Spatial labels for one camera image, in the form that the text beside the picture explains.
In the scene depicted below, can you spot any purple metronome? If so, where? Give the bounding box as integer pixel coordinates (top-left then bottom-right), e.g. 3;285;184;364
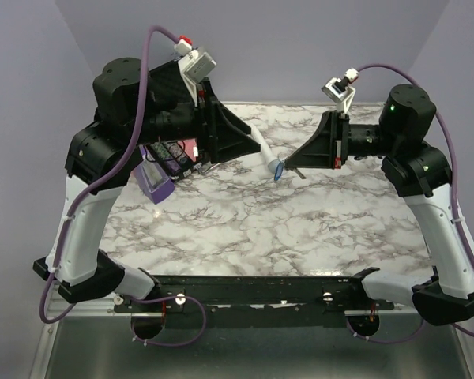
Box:
134;147;175;205

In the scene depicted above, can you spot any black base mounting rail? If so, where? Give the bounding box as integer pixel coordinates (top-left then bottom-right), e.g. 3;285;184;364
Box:
114;274;394;329

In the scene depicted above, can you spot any aluminium frame profile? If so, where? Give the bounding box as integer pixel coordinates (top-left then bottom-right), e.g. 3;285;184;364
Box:
29;276;122;379

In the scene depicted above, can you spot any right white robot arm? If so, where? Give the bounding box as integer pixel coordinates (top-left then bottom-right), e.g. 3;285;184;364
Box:
284;84;474;326

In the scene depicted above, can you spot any blue key tag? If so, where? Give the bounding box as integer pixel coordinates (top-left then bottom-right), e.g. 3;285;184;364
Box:
274;162;284;181

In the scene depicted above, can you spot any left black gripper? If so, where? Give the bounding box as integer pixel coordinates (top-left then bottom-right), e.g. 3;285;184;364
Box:
126;77;261;163

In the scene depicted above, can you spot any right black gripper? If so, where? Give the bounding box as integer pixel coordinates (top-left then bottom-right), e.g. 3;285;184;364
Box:
285;110;401;169

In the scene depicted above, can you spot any white microphone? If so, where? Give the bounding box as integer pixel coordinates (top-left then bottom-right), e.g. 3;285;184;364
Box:
250;125;283;178

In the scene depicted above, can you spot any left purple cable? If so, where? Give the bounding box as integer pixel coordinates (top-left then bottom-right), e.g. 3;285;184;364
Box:
39;25;193;325

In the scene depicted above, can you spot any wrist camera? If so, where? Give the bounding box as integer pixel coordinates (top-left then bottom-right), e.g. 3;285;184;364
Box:
174;36;216;104
322;68;359;114

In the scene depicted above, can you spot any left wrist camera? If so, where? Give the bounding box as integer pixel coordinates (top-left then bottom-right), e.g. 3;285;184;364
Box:
174;36;216;104

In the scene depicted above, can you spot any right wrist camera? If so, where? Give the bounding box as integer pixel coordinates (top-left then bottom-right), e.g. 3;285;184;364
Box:
322;68;359;114

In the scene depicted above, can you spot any black poker chip case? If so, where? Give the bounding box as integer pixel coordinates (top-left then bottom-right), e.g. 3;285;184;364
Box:
145;59;196;182

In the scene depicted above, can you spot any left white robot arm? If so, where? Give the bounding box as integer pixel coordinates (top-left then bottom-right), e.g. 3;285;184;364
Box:
33;58;260;312

